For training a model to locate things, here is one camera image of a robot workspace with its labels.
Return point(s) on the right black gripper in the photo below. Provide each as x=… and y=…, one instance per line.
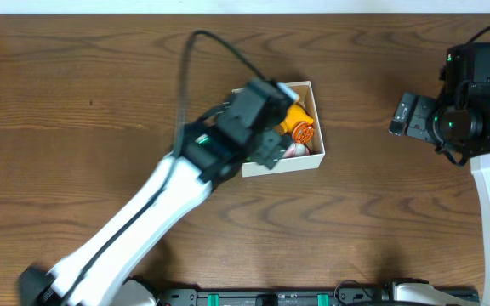
x=418, y=127

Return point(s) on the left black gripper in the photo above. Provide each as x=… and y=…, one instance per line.
x=268, y=149

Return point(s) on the yellow rubber figure toy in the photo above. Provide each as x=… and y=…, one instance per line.
x=295, y=114

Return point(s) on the orange slice toy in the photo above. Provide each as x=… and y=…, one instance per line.
x=303, y=133

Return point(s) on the white duck toy pink hat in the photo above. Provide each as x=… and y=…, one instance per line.
x=296, y=150

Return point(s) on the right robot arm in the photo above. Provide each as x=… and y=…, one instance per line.
x=479, y=162

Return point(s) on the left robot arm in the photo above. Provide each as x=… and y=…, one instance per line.
x=207, y=152

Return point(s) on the white cardboard box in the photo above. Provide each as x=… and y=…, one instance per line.
x=316, y=145

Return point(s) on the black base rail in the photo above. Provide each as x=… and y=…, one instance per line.
x=346, y=293

